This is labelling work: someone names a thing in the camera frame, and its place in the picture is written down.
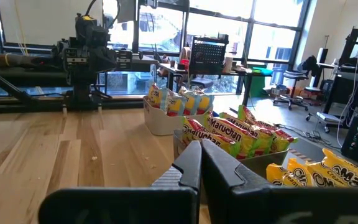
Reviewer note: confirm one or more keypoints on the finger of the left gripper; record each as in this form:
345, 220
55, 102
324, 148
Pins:
123, 59
76, 59

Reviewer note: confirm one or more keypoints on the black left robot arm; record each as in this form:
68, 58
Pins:
82, 93

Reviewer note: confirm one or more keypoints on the black office chair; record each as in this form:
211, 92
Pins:
294, 74
197, 82

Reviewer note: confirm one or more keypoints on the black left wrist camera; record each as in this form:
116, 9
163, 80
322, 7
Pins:
92, 26

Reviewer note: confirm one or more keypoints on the white cup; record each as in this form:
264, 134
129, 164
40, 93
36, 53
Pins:
228, 64

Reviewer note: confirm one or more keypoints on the black pegboard organizer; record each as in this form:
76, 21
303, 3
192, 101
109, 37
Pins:
208, 54

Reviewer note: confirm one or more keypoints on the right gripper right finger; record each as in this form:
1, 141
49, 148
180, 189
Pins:
259, 205

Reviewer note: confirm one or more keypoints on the white plastic bin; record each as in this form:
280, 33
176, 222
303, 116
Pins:
160, 124

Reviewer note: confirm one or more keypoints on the grey side desk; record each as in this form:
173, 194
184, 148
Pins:
26, 60

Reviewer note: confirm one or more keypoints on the black aluminium rig frame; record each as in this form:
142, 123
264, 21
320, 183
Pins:
11, 104

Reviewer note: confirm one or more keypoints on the yellow Maruchan ramen packet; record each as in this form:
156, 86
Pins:
322, 177
277, 175
353, 171
297, 174

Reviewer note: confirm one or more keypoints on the large window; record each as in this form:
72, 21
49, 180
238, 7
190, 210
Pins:
272, 43

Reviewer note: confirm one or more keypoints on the black equipment stand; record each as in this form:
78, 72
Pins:
346, 90

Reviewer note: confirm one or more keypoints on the blue Maruchan ramen packet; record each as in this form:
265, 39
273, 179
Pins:
205, 104
191, 104
176, 105
155, 96

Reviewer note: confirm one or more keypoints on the black office desk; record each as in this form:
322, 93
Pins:
244, 74

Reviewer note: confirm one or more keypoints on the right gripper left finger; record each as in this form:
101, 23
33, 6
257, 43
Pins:
135, 208

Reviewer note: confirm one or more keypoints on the green waste bin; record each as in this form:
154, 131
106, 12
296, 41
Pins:
258, 85

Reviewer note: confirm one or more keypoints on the grey plastic bin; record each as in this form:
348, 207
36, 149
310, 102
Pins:
266, 163

